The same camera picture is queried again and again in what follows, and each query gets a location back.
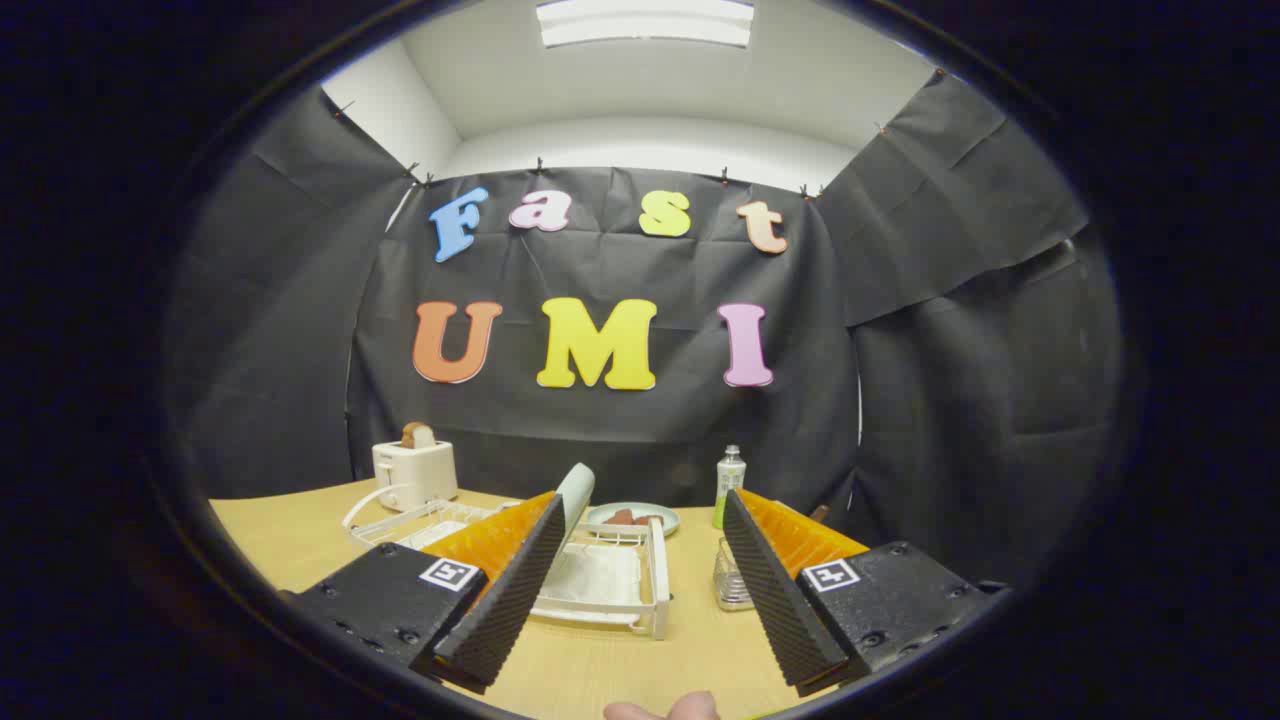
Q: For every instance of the green tea bottle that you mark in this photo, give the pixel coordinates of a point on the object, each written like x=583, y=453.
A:
x=729, y=490

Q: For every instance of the white toaster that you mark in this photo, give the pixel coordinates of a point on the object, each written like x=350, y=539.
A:
x=415, y=475

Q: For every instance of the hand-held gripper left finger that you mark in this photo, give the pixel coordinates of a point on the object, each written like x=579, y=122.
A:
x=520, y=590

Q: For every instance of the ceiling light panel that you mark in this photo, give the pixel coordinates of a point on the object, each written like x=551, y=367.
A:
x=645, y=22

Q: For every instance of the pale green plate with meat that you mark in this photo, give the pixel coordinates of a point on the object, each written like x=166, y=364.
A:
x=668, y=520

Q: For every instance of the black backdrop cloth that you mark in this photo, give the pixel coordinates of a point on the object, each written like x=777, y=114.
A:
x=620, y=440

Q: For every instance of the bread slice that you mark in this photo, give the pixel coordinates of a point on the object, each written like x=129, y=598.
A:
x=418, y=435

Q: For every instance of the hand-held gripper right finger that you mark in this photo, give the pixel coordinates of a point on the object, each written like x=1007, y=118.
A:
x=770, y=590

